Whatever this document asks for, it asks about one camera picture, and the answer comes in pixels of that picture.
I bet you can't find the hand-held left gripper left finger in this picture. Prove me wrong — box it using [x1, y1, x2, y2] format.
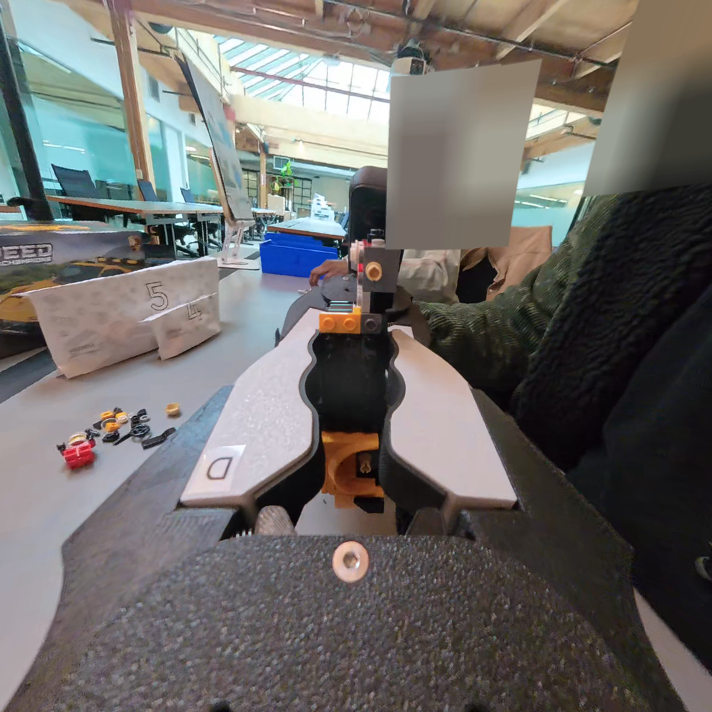
[179, 328, 326, 529]

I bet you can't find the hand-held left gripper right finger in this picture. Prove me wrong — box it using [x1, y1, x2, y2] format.
[382, 328, 519, 530]

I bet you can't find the yellow lego car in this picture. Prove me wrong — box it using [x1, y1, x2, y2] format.
[319, 228, 404, 515]

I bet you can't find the person's right forearm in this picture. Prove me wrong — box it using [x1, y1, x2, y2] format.
[414, 195, 618, 401]

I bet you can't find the pile of small lego parts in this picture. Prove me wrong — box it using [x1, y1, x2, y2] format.
[69, 406, 152, 446]

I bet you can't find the black lego box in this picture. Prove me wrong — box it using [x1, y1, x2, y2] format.
[0, 221, 152, 359]

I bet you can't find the blue plastic bin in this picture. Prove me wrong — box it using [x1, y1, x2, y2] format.
[260, 233, 340, 277]

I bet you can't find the wooden edged table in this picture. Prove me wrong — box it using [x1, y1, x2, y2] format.
[267, 217, 348, 243]

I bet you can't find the white paper bag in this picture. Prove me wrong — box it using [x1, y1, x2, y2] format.
[139, 295, 220, 361]
[25, 257, 220, 379]

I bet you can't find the black high back chair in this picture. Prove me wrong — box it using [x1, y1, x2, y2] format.
[347, 166, 388, 245]

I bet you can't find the display board on stand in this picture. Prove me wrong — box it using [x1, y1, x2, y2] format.
[175, 53, 262, 270]

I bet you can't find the beige jacket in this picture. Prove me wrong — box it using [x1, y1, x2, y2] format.
[461, 225, 555, 302]

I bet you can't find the long white office desk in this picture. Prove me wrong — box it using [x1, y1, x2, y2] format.
[47, 195, 224, 259]

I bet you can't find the wooden support post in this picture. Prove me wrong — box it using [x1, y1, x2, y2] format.
[108, 0, 158, 197]

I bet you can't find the white ceiling camera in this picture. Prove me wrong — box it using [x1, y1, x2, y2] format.
[389, 42, 432, 76]

